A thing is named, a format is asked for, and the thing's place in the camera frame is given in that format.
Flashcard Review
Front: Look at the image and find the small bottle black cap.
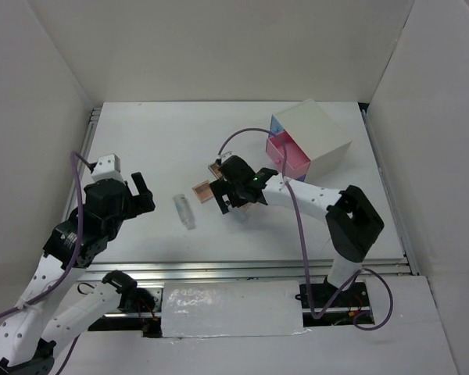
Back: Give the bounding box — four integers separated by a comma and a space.
231, 208, 247, 223

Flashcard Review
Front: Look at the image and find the clear plastic bottle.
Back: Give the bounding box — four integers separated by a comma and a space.
173, 194, 195, 230

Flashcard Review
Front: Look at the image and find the pink drawer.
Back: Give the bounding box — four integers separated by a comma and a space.
266, 131, 310, 180

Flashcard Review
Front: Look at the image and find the light blue drawer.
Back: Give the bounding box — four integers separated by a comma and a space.
270, 115, 285, 136

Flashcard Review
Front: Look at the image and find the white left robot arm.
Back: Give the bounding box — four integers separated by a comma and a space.
0, 173, 156, 374

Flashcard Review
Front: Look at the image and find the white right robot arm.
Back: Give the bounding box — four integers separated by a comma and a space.
209, 155, 385, 306

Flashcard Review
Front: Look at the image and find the long brown eyeshadow palette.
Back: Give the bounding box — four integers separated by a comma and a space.
208, 162, 222, 178

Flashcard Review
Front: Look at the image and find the pink four-pan eyeshadow palette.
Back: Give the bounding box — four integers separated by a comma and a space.
192, 180, 213, 204

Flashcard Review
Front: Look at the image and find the white drawer cabinet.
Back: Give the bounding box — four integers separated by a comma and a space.
274, 99, 352, 183

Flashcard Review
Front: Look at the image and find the white front cover board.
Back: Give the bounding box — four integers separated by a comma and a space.
161, 280, 305, 338

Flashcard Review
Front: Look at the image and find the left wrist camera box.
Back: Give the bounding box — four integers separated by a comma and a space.
91, 154, 124, 183

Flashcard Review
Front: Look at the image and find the aluminium frame rail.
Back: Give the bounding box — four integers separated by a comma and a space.
42, 105, 419, 286

